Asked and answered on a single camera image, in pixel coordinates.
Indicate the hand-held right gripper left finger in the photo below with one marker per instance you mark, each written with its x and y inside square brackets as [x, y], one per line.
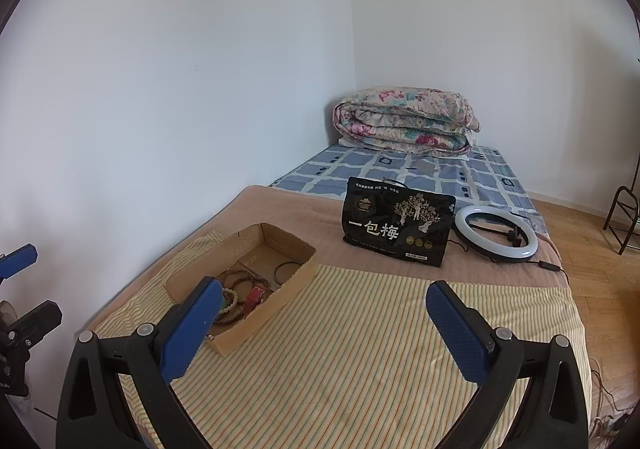
[192, 324]

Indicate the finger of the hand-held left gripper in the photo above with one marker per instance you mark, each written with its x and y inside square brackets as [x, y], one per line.
[37, 321]
[17, 260]

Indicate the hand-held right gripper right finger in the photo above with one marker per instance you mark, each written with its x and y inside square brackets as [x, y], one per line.
[457, 329]

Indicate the cardboard box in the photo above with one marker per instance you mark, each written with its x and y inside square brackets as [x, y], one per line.
[260, 319]

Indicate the thin blue bangle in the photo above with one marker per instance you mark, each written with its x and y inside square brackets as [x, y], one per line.
[275, 272]

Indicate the red rectangular ornament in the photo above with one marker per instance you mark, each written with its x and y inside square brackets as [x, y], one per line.
[256, 297]

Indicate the striped blanket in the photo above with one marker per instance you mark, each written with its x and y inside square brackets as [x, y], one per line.
[350, 329]

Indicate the black snack bag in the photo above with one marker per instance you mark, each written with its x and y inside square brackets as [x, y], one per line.
[395, 224]

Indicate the brown blanket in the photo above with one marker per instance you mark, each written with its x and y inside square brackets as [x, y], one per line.
[310, 214]

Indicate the black metal rack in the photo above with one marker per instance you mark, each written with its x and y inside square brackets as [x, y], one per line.
[611, 209]

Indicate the blue checked bed sheet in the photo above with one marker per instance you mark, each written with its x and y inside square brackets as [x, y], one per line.
[350, 164]

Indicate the folded floral quilt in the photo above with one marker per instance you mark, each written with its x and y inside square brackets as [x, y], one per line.
[405, 119]

